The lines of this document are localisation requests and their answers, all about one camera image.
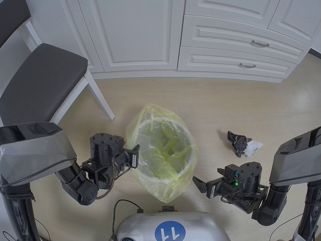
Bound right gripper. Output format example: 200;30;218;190
193;168;239;199

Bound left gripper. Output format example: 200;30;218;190
114;144;140;172

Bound yellow plastic bag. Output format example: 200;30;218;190
125;103;198;203

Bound black plastic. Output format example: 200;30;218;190
227;130;252;157

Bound white paper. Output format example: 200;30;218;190
244;140;263;158

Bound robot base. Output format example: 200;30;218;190
110;205;231;241

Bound white trash bin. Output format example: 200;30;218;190
135;117;197;185

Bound white chair grey cushions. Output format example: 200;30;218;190
0;0;116;128

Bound white wardrobe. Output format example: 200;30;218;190
56;0;321;83

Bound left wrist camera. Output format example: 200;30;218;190
110;135;125;151

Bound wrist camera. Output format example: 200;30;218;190
110;135;125;151
224;164;240;184

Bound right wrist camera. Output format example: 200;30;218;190
224;164;240;184

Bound black cable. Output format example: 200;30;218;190
96;165;132;200
112;199;144;241

